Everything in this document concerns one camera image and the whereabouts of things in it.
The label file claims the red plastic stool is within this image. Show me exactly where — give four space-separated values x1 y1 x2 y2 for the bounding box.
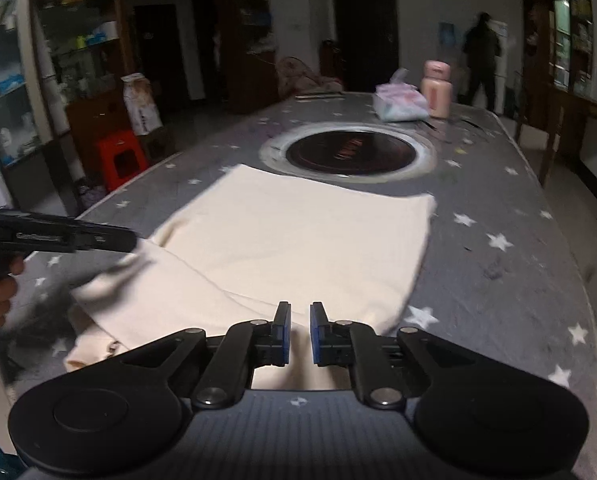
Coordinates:
97 130 149 192

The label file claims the dark wooden side table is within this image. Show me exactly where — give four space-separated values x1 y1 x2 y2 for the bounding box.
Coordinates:
537 84 597 200

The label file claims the water dispenser with blue bottle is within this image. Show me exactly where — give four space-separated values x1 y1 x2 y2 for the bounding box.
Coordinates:
438 22 457 50

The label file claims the white printed paper bag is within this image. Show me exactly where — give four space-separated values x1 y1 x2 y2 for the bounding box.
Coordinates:
122 73 162 136

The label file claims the white refrigerator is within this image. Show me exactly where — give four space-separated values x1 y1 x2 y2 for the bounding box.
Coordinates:
489 20 509 115

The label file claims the polka dot kids play tent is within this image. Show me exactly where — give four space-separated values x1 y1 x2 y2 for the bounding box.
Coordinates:
276 56 343 98

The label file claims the round black induction cooktop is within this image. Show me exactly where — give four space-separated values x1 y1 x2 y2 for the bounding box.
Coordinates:
259 122 437 184

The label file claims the pink wet wipes pack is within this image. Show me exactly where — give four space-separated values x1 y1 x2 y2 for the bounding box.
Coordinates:
372 67 429 122

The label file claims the cream white garment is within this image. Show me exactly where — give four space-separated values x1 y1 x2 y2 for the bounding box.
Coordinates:
64 165 436 390

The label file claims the person in dark clothes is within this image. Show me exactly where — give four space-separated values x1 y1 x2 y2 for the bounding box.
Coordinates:
462 12 502 112

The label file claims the pink insulated bottle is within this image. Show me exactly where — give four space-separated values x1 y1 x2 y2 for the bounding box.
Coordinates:
421 60 452 119

